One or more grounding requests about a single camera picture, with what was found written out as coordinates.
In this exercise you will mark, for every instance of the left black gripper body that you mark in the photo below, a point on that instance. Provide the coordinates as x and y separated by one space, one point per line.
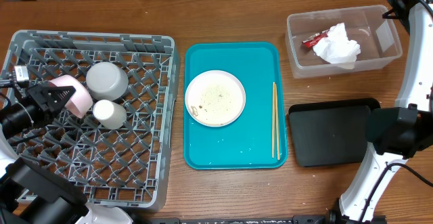
24 115

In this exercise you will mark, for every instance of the small white round plate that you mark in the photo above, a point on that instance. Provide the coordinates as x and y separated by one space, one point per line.
81 101

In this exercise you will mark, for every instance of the grey round bowl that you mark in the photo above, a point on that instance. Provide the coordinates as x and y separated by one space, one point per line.
106 80

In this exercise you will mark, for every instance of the white paper cup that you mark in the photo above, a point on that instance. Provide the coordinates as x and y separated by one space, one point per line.
109 114

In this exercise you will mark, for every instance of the large white plate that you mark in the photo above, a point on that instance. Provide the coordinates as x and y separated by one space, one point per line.
215 98

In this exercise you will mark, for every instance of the red sauce packet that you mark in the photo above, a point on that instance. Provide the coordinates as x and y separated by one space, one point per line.
314 39

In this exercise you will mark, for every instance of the white napkin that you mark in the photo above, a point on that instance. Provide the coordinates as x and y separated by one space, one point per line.
336 48

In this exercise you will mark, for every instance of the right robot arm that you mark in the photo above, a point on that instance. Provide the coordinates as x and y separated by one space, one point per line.
394 134

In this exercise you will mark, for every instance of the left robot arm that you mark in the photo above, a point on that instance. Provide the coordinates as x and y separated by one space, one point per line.
31 194

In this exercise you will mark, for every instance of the clear plastic waste bin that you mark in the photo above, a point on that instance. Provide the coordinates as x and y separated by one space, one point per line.
377 37

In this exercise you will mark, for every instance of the grey plastic dish rack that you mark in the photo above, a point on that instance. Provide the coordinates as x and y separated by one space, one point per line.
126 167

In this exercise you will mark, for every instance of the teal plastic serving tray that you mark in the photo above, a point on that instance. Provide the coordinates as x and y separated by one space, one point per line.
245 143

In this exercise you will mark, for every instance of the black plastic tray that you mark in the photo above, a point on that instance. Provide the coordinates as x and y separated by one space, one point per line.
330 133

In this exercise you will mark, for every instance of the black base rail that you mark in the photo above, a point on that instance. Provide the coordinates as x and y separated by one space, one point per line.
236 221

